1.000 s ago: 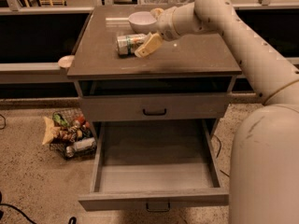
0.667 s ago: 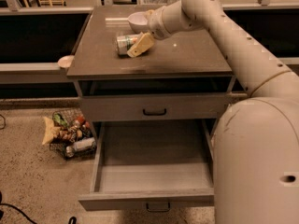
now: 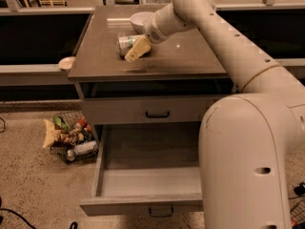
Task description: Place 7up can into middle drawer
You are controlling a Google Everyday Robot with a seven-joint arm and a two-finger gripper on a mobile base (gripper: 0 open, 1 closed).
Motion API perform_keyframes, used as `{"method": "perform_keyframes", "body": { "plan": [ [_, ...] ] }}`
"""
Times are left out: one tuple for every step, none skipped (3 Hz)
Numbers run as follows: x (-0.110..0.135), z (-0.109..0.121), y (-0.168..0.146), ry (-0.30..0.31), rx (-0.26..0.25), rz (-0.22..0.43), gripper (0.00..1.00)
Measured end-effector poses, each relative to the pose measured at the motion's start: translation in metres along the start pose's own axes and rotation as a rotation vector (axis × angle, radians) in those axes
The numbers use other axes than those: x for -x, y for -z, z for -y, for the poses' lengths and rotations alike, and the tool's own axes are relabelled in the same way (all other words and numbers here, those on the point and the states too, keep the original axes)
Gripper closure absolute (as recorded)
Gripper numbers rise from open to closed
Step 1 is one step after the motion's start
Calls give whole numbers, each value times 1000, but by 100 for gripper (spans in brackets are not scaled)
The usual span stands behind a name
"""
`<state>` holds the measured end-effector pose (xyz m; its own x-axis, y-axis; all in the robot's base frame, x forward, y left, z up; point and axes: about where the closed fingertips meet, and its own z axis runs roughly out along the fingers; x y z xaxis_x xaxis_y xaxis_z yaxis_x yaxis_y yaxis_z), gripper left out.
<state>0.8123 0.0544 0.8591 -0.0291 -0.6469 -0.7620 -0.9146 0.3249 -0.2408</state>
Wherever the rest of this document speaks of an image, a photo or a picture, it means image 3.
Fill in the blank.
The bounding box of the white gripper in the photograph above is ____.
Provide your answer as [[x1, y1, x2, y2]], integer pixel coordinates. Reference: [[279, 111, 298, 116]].
[[125, 13, 166, 62]]

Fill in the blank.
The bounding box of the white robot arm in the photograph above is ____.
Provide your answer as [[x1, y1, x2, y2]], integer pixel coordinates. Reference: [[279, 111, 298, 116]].
[[125, 0, 305, 229]]

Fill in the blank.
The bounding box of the grey drawer cabinet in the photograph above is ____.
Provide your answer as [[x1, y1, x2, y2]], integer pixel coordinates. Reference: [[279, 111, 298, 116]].
[[68, 4, 237, 217]]

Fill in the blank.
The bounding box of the closed grey upper drawer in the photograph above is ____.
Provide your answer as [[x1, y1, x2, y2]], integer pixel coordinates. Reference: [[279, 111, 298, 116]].
[[80, 95, 220, 125]]

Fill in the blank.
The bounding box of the open grey lower drawer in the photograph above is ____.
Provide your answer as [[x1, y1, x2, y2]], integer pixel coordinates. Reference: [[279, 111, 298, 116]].
[[80, 122, 202, 217]]

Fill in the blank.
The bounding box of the white bowl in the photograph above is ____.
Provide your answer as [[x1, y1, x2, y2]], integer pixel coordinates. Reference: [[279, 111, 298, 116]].
[[130, 11, 153, 34]]

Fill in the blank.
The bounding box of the small round beige disc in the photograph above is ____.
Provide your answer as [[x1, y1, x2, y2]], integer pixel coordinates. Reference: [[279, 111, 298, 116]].
[[58, 56, 75, 71]]

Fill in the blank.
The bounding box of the yellow chip bag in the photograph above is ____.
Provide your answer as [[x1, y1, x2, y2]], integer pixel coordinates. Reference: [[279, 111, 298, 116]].
[[43, 119, 61, 148]]

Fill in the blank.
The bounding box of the wire basket with snacks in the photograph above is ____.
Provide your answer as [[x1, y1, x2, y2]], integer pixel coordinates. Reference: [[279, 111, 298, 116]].
[[50, 111, 98, 163]]

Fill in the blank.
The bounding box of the black cable bottom left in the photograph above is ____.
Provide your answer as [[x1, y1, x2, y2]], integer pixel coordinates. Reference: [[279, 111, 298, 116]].
[[0, 195, 79, 229]]

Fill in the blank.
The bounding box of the black floor cable right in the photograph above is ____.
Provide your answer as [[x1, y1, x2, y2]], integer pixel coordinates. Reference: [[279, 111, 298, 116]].
[[288, 181, 305, 200]]

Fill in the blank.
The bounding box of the wire basket bottom right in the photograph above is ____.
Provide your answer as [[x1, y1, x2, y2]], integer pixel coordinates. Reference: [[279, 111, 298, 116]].
[[291, 200, 305, 229]]

